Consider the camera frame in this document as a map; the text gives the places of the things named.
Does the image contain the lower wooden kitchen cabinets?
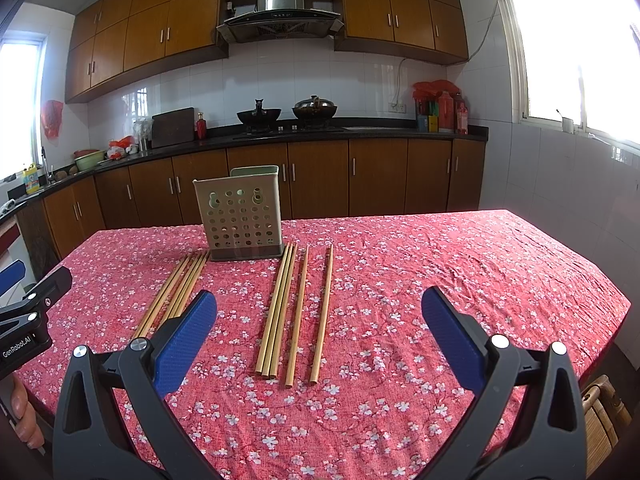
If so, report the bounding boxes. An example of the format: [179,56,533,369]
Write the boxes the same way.
[10,136,486,275]

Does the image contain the person's left hand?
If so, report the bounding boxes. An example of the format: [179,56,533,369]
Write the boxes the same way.
[11,374,44,450]

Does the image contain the wooden chair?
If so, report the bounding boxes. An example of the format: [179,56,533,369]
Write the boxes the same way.
[582,375,632,477]

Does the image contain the yellow detergent bottle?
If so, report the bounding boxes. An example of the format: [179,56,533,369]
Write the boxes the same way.
[22,162,40,195]

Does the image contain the green bowl on counter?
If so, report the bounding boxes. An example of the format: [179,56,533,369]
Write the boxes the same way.
[74,148,105,171]

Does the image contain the red white bag on counter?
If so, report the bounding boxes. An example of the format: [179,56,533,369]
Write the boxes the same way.
[106,136,138,160]

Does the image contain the red plastic bag hanging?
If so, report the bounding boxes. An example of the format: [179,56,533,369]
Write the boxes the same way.
[40,100,64,141]

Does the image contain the red floral tablecloth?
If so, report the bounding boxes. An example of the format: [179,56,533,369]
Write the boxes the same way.
[14,208,634,480]

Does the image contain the dark cutting board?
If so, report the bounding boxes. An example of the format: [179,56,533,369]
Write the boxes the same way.
[151,107,195,150]

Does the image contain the beige perforated utensil holder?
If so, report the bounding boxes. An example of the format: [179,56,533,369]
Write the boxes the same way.
[193,165,284,261]

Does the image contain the red bottle on counter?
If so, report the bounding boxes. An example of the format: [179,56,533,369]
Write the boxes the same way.
[195,112,207,140]

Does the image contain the black wok left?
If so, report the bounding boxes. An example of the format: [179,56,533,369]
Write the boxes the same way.
[236,99,281,132]

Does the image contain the white cup on windowsill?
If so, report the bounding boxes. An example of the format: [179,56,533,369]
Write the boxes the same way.
[562,117,575,134]

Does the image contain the red condiment bottles group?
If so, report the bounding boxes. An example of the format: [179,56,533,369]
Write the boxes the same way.
[412,79,469,136]

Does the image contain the black wok with lid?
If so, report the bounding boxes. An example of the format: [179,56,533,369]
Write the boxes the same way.
[292,94,337,128]

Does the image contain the steel range hood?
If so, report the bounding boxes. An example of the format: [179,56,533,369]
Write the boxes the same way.
[217,0,344,44]

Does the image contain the upper wooden wall cabinets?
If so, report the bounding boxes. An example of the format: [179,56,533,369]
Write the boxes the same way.
[65,0,469,103]

